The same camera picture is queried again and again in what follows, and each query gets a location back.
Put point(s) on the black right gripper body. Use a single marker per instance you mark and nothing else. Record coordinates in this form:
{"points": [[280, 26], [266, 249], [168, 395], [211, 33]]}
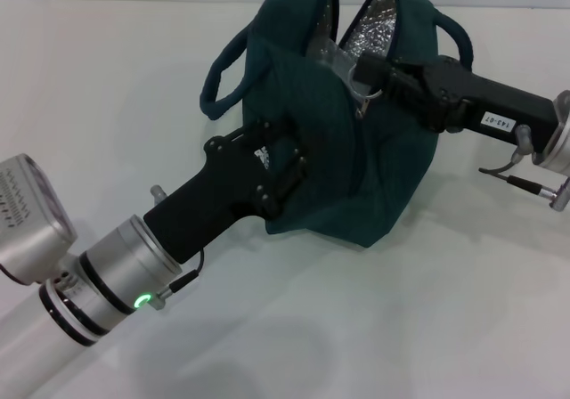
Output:
{"points": [[490, 100]]}

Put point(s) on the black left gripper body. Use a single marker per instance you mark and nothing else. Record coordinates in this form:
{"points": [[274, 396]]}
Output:
{"points": [[222, 194]]}

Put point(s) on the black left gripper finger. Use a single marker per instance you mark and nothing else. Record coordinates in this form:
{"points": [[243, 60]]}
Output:
{"points": [[263, 134], [289, 181]]}

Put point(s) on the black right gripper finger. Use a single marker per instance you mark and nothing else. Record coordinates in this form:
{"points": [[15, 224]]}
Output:
{"points": [[387, 71], [414, 105]]}

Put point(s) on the clear lunch box blue lid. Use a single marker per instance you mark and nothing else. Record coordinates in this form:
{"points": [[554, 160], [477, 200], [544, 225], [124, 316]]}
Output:
{"points": [[338, 65]]}

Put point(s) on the dark teal fabric lunch bag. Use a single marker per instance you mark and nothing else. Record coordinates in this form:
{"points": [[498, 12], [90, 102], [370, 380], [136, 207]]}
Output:
{"points": [[356, 172]]}

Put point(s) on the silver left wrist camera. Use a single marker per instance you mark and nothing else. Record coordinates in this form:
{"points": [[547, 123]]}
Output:
{"points": [[31, 225]]}

